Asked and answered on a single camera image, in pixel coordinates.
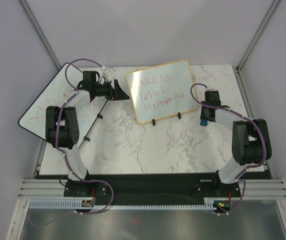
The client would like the blue whiteboard eraser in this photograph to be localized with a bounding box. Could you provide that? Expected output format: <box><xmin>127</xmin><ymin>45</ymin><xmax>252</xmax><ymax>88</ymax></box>
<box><xmin>200</xmin><ymin>120</ymin><xmax>208</xmax><ymax>127</ymax></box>

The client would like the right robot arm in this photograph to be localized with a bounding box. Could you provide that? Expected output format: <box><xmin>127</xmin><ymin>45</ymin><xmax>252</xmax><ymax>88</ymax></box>
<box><xmin>200</xmin><ymin>90</ymin><xmax>272</xmax><ymax>197</ymax></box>

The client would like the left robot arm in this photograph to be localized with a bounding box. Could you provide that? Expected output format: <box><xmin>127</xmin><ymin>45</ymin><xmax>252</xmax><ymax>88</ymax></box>
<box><xmin>45</xmin><ymin>71</ymin><xmax>130</xmax><ymax>197</ymax></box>

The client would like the black framed whiteboard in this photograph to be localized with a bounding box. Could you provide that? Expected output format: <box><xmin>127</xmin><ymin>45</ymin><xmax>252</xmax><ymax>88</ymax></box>
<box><xmin>18</xmin><ymin>63</ymin><xmax>107</xmax><ymax>142</ymax></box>

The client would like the yellow framed whiteboard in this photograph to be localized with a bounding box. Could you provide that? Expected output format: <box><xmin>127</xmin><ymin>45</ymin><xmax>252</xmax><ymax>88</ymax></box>
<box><xmin>126</xmin><ymin>59</ymin><xmax>198</xmax><ymax>124</ymax></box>

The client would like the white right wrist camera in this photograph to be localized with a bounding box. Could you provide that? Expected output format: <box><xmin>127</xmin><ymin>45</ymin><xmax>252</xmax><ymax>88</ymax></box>
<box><xmin>206</xmin><ymin>88</ymin><xmax>218</xmax><ymax>91</ymax></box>

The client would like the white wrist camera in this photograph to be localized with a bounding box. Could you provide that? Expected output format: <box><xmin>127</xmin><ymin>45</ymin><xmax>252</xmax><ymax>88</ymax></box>
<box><xmin>101</xmin><ymin>66</ymin><xmax>115</xmax><ymax>80</ymax></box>
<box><xmin>206</xmin><ymin>88</ymin><xmax>218</xmax><ymax>91</ymax></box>

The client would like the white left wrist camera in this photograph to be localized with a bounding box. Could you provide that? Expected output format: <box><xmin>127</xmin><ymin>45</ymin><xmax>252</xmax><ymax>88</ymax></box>
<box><xmin>101</xmin><ymin>66</ymin><xmax>115</xmax><ymax>80</ymax></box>

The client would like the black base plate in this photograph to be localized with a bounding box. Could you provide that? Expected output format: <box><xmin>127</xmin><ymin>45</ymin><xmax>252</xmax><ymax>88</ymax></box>
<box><xmin>64</xmin><ymin>173</ymin><xmax>241</xmax><ymax>207</ymax></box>

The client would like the white slotted cable duct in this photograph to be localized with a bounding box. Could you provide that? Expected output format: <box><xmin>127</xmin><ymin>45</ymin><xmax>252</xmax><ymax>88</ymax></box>
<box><xmin>29</xmin><ymin>199</ymin><xmax>217</xmax><ymax>210</ymax></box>

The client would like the right aluminium corner post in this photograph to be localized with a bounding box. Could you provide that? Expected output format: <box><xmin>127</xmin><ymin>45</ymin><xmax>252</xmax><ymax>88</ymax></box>
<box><xmin>235</xmin><ymin>0</ymin><xmax>282</xmax><ymax>74</ymax></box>

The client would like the aluminium rail frame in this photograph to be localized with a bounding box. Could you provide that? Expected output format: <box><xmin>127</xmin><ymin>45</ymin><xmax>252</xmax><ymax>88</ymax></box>
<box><xmin>18</xmin><ymin>176</ymin><xmax>286</xmax><ymax>200</ymax></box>

